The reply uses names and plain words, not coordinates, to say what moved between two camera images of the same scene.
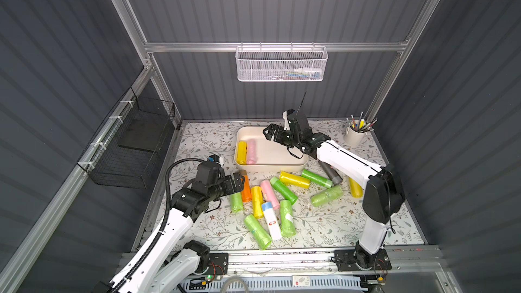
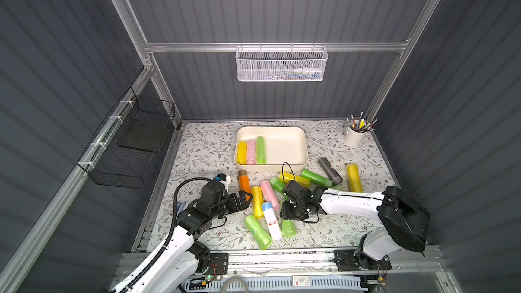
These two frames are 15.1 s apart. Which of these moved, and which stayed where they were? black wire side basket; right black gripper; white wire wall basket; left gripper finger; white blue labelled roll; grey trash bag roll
Moved: left gripper finger; right black gripper
Stayed: black wire side basket; grey trash bag roll; white wire wall basket; white blue labelled roll
